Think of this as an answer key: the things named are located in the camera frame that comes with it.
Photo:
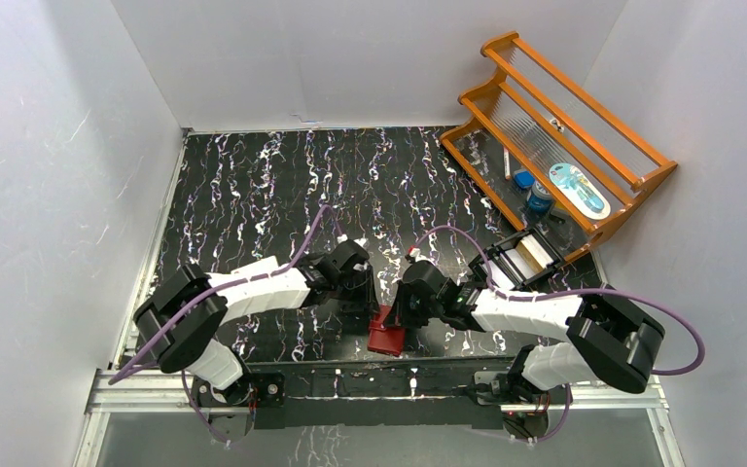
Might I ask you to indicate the small blue block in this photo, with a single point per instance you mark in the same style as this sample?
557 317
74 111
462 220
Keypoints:
523 179

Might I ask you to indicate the red card holder wallet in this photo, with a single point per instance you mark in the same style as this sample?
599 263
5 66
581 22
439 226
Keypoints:
382 339

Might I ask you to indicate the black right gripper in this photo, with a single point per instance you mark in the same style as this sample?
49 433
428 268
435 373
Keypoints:
400 315

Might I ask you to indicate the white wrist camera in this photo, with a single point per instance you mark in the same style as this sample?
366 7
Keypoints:
362 242
414 255

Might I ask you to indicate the stack of white cards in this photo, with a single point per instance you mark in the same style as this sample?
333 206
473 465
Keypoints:
518 262

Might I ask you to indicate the white pen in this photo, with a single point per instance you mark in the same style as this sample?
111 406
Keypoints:
507 164

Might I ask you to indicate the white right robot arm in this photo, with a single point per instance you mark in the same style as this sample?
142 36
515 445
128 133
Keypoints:
595 336

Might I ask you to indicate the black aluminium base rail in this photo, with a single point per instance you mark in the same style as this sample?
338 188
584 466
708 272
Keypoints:
378 392

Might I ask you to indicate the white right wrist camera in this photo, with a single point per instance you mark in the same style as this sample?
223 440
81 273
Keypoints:
414 255

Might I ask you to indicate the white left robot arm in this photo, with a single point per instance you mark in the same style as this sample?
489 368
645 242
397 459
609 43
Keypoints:
184 314

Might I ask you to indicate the black plastic card box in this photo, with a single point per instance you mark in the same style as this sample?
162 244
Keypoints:
479 269

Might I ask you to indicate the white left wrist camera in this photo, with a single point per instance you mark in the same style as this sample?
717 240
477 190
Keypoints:
362 242

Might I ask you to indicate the orange wooden shelf rack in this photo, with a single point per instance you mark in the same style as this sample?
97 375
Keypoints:
543 117

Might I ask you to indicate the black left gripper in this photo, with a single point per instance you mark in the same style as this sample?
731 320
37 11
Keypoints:
359 299

